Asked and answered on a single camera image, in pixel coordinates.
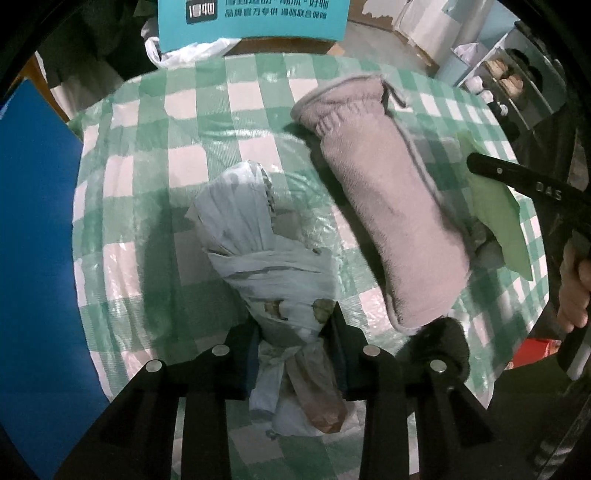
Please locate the black fuzzy sock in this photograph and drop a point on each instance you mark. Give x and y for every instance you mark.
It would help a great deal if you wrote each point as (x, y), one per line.
(448, 337)

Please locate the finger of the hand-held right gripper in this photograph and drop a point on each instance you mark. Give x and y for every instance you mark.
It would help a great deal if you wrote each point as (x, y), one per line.
(494, 170)

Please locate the green checkered tablecloth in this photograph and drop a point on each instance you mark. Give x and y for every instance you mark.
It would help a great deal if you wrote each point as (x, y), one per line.
(184, 138)

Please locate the brown cardboard box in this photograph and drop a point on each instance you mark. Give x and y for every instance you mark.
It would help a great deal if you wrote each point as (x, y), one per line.
(286, 46)

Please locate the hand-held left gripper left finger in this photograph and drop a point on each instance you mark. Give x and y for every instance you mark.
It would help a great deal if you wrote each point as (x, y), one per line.
(251, 364)

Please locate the group of shoes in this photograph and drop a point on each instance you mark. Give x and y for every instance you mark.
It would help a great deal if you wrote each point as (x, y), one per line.
(508, 81)

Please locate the light blue bin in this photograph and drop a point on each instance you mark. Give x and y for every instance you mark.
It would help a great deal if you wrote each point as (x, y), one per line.
(450, 69)

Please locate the cardboard box blue trim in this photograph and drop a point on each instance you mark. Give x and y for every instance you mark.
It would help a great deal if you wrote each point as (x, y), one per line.
(41, 230)

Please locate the white plastic bag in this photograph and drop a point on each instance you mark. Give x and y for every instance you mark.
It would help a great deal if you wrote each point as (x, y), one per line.
(184, 55)

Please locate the grey shoe rack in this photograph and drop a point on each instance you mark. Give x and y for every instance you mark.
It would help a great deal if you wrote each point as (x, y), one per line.
(531, 92)

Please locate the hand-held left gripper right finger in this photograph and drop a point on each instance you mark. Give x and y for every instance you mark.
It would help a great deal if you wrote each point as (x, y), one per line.
(339, 360)

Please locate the teal cardboard box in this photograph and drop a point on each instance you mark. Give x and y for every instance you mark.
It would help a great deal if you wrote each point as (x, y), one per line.
(254, 23)

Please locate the grey fuzzy sock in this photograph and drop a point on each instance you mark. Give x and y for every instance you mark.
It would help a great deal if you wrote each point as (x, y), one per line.
(392, 207)

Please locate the pale plastic bag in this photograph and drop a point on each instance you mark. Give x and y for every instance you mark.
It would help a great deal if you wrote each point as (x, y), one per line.
(258, 258)

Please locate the red packet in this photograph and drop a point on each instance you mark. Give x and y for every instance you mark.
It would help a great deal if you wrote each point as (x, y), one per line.
(531, 353)

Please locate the person's right hand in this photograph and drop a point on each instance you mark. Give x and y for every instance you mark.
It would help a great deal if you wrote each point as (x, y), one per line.
(572, 295)

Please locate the light green cloth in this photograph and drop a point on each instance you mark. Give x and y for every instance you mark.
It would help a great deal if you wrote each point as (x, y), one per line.
(498, 217)

